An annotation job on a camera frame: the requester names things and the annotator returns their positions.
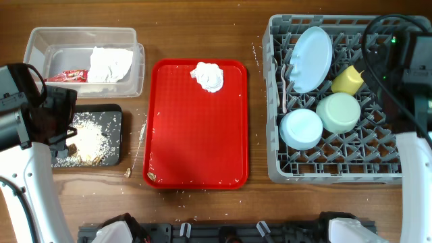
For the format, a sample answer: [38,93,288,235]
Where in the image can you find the yellow plastic cup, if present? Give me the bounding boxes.
[331,65,364,95]

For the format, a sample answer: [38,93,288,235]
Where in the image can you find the green bowl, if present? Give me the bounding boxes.
[316,92,360,134]

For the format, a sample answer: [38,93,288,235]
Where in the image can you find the large light blue plate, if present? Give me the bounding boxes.
[289,26,333,94]

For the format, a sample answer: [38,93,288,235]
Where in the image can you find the small light blue saucer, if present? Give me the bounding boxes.
[279,109,323,150]

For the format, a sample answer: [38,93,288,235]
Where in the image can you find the white plastic fork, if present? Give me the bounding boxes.
[281,64,287,114]

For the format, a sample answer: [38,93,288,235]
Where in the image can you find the white tissue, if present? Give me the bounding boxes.
[190,62,224,93]

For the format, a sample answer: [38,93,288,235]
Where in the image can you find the white paper napkin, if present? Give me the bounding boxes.
[87,47,134,83]

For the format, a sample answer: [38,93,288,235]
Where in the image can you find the brown food scraps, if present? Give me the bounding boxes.
[53,113,117,167]

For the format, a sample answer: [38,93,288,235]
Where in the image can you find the red snack wrapper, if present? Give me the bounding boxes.
[45,70,88,82]

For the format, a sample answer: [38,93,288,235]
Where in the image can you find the white plastic spoon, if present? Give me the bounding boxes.
[272,57,280,107]

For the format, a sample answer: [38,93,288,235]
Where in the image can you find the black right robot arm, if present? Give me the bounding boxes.
[354,31,431,242]

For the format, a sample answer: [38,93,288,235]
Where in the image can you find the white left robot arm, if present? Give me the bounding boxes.
[1,63,77,242]

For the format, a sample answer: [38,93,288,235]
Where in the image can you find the grey dishwasher rack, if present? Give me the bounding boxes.
[262,14,416,184]

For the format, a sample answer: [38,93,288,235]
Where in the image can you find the clear plastic waste bin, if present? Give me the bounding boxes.
[24,27,144,99]

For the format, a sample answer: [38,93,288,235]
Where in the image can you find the black food waste tray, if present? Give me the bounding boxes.
[50,103,123,168]

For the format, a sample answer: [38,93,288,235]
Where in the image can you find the red serving tray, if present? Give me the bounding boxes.
[142,59,249,190]

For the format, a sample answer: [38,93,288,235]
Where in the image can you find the spilled rice line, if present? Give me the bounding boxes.
[131,114,148,171]

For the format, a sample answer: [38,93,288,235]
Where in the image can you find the peanut shell on tray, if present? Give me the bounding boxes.
[147,172,157,182]

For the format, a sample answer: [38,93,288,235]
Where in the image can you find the peanut shell on table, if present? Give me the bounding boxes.
[124,168,132,178]

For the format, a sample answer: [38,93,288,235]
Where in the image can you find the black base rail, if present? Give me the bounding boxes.
[77,221,378,243]

